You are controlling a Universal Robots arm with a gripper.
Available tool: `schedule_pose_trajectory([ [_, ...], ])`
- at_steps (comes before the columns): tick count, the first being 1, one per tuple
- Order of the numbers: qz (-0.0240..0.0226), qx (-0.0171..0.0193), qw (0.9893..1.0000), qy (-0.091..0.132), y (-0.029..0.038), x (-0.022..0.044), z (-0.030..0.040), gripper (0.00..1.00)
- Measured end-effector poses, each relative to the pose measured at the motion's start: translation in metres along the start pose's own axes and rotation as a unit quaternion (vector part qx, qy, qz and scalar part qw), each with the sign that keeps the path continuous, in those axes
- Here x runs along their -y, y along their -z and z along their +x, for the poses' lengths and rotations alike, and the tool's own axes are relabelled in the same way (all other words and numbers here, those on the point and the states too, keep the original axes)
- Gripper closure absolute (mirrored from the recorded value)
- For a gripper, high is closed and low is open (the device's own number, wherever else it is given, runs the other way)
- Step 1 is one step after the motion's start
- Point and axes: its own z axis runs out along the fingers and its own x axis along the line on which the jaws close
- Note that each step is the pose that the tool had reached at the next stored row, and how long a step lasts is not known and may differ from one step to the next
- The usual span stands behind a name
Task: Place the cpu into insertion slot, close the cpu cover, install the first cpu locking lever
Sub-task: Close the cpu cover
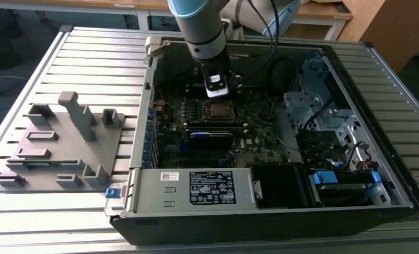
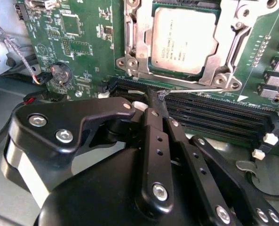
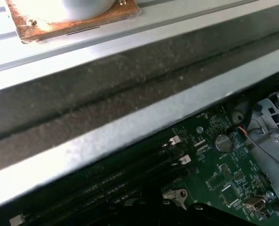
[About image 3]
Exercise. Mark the black RAM slot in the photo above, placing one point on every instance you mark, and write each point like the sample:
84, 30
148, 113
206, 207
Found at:
111, 178
175, 140
184, 159
171, 176

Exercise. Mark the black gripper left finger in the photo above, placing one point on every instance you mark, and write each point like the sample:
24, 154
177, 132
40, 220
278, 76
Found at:
151, 212

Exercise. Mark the silver coin battery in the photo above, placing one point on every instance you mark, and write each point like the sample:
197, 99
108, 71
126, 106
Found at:
222, 142

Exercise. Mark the black PC case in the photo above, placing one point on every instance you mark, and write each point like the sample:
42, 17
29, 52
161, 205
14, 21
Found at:
106, 94

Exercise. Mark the silver drive cage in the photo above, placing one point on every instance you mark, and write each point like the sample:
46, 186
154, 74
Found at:
275, 106

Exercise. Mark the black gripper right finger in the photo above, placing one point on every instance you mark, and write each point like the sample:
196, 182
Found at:
205, 216

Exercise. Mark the green motherboard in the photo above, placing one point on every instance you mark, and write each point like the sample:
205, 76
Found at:
205, 169

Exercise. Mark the silver USB port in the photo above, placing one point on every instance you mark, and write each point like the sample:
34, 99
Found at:
254, 204

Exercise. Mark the square brown base plate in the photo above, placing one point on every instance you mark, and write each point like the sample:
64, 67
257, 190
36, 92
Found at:
87, 24

